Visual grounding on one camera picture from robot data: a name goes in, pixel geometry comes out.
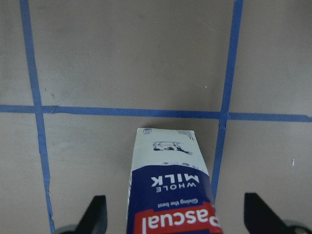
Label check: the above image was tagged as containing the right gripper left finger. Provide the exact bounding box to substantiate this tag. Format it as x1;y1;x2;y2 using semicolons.
55;195;107;234

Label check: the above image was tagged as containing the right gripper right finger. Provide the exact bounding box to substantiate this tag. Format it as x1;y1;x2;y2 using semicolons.
244;193;312;234

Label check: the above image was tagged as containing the blue white milk carton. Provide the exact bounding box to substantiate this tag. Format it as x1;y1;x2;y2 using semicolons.
126;128;223;234

